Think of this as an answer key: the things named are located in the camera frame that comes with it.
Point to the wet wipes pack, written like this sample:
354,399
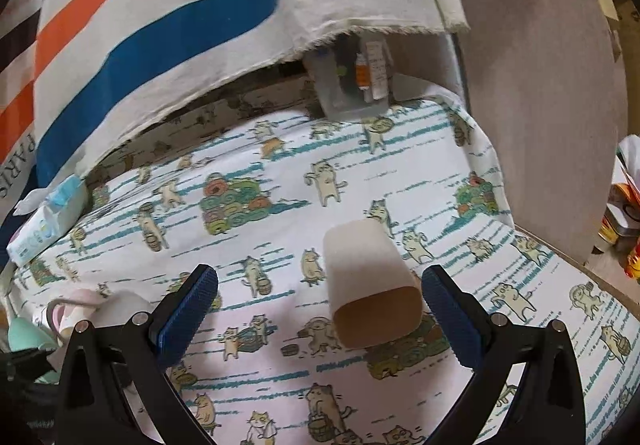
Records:
51,212

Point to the wooden bed side panel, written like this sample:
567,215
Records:
544,86

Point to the orange white tube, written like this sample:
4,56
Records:
362,72

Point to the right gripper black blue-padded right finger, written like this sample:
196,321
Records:
525,386

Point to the beige paper cup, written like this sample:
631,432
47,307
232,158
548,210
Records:
373,296

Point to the striped canvas cloth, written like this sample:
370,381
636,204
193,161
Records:
79,78

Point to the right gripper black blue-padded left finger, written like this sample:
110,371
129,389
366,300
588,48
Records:
100,362

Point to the clear plastic storage box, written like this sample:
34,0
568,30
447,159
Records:
332,70

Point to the white pink mug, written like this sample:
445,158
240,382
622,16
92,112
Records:
64,313

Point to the colourful snack packages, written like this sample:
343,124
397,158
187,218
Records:
620,222

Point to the cat-print bed sheet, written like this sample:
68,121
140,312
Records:
266,366

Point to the mint green object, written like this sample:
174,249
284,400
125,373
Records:
30,342

